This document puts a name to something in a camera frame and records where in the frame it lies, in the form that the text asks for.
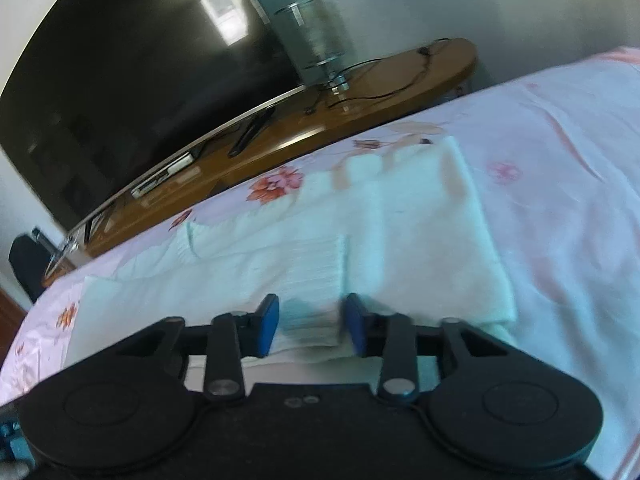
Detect white knitted garment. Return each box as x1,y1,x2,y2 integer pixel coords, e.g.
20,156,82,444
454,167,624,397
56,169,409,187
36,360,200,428
66,138,516,364

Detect silver set-top box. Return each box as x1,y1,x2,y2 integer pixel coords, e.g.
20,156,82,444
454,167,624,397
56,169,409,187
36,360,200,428
130,153,195,198

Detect black remote control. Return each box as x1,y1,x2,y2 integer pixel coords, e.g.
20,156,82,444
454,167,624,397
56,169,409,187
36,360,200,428
228,107,276,158

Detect black chair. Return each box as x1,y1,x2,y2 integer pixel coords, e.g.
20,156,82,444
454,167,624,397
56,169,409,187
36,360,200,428
9,234,51,304

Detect wooden tv cabinet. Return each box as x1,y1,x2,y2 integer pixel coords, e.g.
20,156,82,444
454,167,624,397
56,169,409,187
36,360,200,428
72,38,477,266

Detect pink floral bed sheet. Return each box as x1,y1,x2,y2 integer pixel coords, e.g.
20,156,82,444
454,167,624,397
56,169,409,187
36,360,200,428
1,47,639,479

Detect large black television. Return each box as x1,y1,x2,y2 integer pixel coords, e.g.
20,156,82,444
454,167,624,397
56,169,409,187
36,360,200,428
1,0,302,229

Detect black power cable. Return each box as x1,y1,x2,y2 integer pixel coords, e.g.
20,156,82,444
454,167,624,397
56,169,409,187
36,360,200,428
304,37,452,115

